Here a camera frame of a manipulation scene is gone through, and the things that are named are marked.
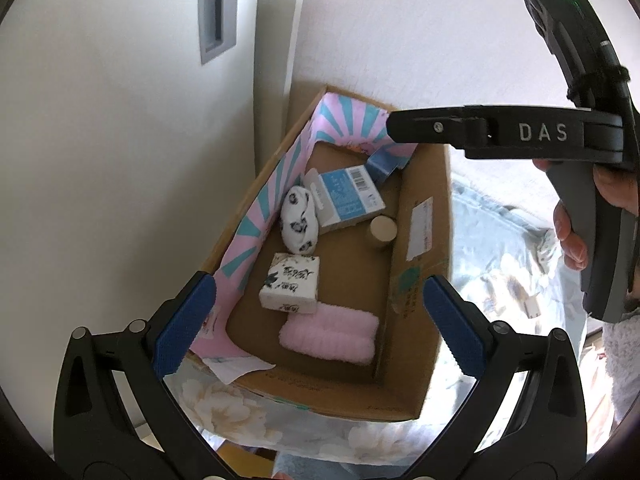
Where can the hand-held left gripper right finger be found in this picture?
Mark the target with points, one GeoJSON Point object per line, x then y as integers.
{"type": "Point", "coordinates": [452, 327]}

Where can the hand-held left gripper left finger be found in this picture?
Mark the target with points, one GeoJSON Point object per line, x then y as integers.
{"type": "Point", "coordinates": [184, 327]}

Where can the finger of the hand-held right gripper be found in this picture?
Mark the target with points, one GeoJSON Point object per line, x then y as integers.
{"type": "Point", "coordinates": [430, 127]}

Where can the light blue white carton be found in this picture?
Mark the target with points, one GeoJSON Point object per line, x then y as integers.
{"type": "Point", "coordinates": [350, 195]}

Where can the small beige cylinder jar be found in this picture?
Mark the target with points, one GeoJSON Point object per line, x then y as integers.
{"type": "Point", "coordinates": [382, 232]}

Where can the white floral tissue pack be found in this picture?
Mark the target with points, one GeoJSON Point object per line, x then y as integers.
{"type": "Point", "coordinates": [290, 280]}

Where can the brown cardboard box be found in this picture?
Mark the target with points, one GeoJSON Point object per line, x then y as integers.
{"type": "Point", "coordinates": [345, 270]}

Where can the pink fuzzy cloth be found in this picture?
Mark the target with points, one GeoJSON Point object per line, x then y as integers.
{"type": "Point", "coordinates": [330, 335]}

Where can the white black patterned sock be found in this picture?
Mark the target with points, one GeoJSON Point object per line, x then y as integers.
{"type": "Point", "coordinates": [299, 220]}

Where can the person's right hand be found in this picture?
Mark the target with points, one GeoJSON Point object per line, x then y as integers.
{"type": "Point", "coordinates": [572, 235]}

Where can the small white box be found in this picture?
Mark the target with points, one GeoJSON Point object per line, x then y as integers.
{"type": "Point", "coordinates": [532, 305]}

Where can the pink teal paper lining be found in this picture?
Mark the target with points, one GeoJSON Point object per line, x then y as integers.
{"type": "Point", "coordinates": [345, 125]}

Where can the floral bed sheet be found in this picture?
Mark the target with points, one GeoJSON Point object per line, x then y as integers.
{"type": "Point", "coordinates": [500, 240]}

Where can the white sliding door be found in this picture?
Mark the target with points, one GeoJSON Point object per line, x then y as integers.
{"type": "Point", "coordinates": [100, 135]}

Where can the white door frame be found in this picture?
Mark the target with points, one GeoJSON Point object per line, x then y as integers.
{"type": "Point", "coordinates": [277, 35]}

